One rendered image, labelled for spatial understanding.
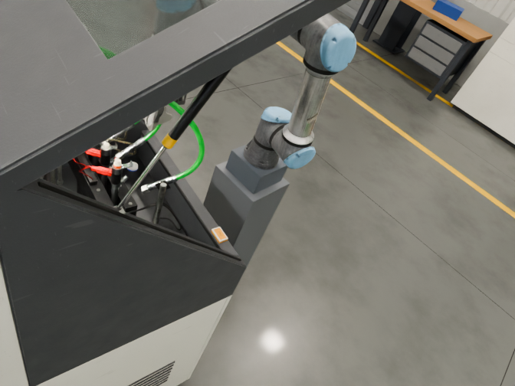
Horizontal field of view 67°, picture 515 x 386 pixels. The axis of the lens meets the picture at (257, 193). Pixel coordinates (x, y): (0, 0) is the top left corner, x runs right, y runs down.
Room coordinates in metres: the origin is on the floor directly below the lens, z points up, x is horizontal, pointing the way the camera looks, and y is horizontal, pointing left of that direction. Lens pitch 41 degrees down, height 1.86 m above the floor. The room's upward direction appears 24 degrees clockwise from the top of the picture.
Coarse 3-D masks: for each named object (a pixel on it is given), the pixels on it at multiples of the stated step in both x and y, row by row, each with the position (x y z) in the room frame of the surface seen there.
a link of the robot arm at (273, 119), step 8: (264, 112) 1.29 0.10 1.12; (272, 112) 1.29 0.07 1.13; (280, 112) 1.32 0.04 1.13; (288, 112) 1.34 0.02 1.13; (264, 120) 1.27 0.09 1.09; (272, 120) 1.25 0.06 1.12; (280, 120) 1.26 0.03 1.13; (288, 120) 1.27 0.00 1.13; (264, 128) 1.26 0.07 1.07; (272, 128) 1.24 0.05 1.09; (280, 128) 1.24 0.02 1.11; (256, 136) 1.27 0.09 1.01; (264, 136) 1.25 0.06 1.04; (272, 136) 1.22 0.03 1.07; (264, 144) 1.25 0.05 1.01
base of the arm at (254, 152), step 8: (248, 144) 1.30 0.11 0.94; (256, 144) 1.26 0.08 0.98; (248, 152) 1.26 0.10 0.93; (256, 152) 1.25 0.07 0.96; (264, 152) 1.25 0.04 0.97; (272, 152) 1.27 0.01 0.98; (248, 160) 1.25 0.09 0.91; (256, 160) 1.24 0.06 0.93; (264, 160) 1.25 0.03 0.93; (272, 160) 1.26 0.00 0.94; (264, 168) 1.24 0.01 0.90
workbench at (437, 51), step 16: (368, 0) 5.95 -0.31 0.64; (384, 0) 6.47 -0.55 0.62; (400, 0) 5.71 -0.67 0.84; (416, 0) 5.85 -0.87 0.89; (432, 16) 5.48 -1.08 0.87; (448, 16) 5.69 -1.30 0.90; (352, 32) 5.94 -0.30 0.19; (368, 32) 6.46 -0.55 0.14; (432, 32) 5.44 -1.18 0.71; (448, 32) 5.37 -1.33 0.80; (464, 32) 5.27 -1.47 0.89; (480, 32) 5.62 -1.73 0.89; (416, 48) 5.47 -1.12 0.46; (432, 48) 5.38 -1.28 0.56; (448, 48) 5.30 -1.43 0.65; (464, 48) 5.24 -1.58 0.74; (432, 64) 5.33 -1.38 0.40; (448, 64) 5.26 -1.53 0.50; (464, 64) 5.75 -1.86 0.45; (432, 96) 5.23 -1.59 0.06
